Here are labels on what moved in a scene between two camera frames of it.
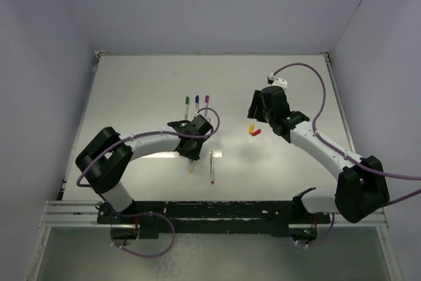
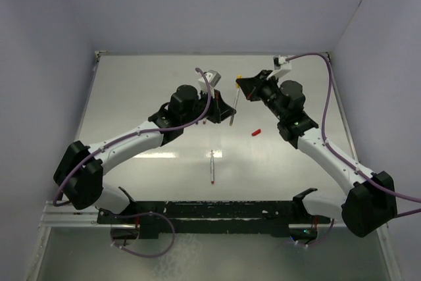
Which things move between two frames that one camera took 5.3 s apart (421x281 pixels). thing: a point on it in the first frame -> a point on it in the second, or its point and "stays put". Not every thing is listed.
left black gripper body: [193, 153] -> [213, 114]
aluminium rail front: [85, 214] stays put
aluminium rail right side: [339, 102] stays put
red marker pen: [212, 168] stays put
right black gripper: [254, 110] -> [260, 81]
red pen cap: [256, 132] stays put
